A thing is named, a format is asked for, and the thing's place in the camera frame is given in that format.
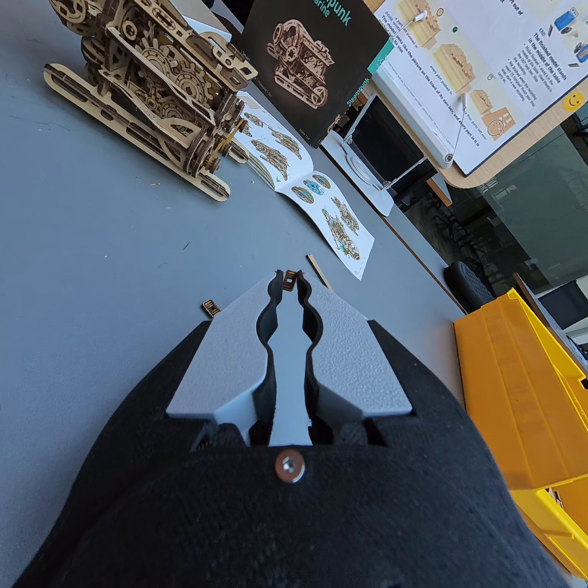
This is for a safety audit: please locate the wooden gear submarine model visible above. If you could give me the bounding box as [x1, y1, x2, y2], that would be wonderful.
[43, 0, 259, 203]

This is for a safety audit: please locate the black office chair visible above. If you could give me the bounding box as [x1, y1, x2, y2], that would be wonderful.
[443, 261, 496, 313]

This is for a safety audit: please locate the open instruction booklet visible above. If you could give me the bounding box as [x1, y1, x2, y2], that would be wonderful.
[230, 91, 375, 281]

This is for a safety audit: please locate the large yellow storage bin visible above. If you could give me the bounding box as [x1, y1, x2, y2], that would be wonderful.
[454, 288, 588, 490]

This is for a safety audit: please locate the white clear display stand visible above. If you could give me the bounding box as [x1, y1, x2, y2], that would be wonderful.
[320, 94, 442, 217]

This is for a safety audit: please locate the wooden display board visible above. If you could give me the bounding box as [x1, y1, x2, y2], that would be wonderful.
[363, 0, 588, 189]

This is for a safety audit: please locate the black model kit box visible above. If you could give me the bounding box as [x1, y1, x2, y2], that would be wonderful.
[239, 0, 391, 149]

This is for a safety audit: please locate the white poster rail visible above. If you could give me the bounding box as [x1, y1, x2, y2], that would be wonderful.
[370, 39, 455, 168]

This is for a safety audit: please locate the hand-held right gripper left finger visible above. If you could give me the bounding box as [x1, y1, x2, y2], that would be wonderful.
[165, 270, 284, 447]

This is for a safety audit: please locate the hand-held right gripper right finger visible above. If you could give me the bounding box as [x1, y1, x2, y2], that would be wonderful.
[296, 270, 413, 445]

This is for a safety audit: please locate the printed instruction sheet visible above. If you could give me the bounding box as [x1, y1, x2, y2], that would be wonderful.
[373, 0, 588, 177]

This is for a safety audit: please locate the thin wooden stick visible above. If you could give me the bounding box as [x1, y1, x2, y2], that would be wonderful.
[306, 254, 334, 293]

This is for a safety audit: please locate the white paper sheet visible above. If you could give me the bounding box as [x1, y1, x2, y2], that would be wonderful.
[181, 14, 232, 44]

